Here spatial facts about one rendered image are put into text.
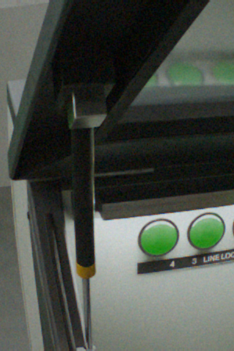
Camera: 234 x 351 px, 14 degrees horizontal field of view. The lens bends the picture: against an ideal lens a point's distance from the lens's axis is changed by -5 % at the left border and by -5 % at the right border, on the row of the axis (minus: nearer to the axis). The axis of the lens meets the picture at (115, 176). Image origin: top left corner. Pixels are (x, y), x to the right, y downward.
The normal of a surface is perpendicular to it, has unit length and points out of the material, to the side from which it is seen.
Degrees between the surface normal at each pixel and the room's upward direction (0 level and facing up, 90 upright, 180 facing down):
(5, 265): 0
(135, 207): 90
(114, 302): 90
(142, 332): 90
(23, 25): 90
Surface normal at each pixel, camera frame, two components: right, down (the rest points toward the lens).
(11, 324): -0.03, -0.93
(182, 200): 0.19, 0.36
